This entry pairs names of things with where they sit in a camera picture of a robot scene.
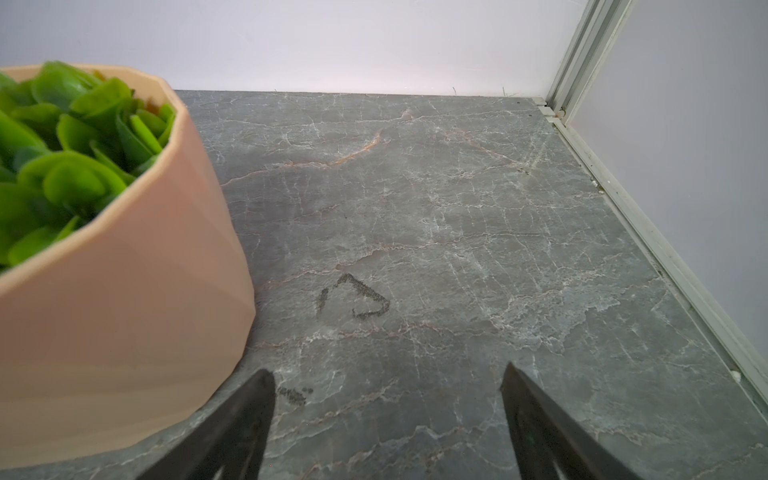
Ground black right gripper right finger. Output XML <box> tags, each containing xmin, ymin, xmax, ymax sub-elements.
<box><xmin>500</xmin><ymin>363</ymin><xmax>640</xmax><ymax>480</ymax></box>

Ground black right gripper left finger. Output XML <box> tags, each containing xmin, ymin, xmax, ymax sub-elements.
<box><xmin>139</xmin><ymin>369</ymin><xmax>276</xmax><ymax>480</ymax></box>

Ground potted green plant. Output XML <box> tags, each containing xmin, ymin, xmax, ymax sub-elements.
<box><xmin>1</xmin><ymin>65</ymin><xmax>256</xmax><ymax>469</ymax></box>

